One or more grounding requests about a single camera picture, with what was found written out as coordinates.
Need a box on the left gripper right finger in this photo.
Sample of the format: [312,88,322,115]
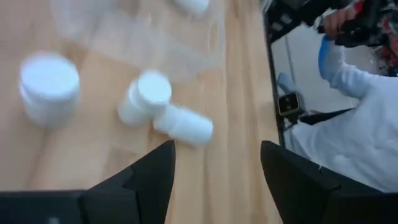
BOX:
[260,139,398,224]

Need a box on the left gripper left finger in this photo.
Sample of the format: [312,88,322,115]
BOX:
[79,139,177,224]

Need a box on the white plastic pill bottle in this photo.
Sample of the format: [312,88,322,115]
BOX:
[117,70,172,128]
[18,51,81,128]
[152,104,215,147]
[172,0,211,15]

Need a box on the clear plastic basket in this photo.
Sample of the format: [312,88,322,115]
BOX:
[49,0,226,83]

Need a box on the person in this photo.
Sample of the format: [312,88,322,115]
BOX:
[284,34,398,194]

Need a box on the person's hand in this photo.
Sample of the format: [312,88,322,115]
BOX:
[322,5,358,40]

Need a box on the black strap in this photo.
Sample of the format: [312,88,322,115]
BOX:
[298,107,356,127]

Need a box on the small table-level camera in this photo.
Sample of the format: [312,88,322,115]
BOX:
[276,91,302,118]

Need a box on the black table frame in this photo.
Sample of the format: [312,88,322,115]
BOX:
[261,0,287,149]

